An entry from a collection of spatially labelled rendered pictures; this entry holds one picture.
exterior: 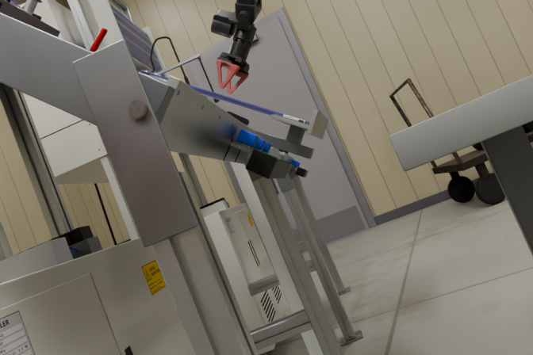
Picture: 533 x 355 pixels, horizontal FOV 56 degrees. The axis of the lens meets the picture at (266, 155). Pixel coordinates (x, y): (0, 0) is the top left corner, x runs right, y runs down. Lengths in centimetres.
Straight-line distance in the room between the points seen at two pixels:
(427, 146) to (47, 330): 54
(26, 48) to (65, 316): 41
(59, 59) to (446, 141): 38
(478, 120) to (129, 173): 32
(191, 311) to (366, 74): 418
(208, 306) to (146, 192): 11
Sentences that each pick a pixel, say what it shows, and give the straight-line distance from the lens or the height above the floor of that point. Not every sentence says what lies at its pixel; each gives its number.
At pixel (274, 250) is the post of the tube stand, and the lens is 144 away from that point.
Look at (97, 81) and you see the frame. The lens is 45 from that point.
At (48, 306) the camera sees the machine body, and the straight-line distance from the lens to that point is 77.
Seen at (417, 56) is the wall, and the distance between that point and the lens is 451.
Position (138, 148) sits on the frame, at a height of 67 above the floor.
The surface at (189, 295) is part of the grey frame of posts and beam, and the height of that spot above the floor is 54.
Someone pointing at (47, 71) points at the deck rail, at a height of 78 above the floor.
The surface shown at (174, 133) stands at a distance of 54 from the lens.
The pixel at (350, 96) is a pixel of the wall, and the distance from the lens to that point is 455.
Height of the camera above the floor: 59
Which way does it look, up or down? 5 degrees up
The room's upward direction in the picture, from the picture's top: 23 degrees counter-clockwise
